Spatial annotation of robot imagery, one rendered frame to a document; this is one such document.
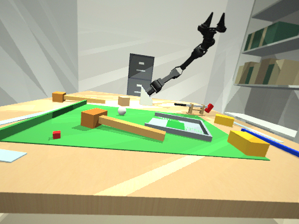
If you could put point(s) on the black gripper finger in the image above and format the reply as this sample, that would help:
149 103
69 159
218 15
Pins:
221 22
208 21

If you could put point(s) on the small red block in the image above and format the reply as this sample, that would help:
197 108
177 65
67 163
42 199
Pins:
56 134

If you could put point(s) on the white golf ball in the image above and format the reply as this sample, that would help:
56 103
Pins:
121 110

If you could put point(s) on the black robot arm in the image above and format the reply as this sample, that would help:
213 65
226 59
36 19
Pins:
157 85

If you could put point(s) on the yellow rectangular block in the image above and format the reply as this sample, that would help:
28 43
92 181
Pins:
247 143
224 120

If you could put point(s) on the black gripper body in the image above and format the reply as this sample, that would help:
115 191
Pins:
209 32

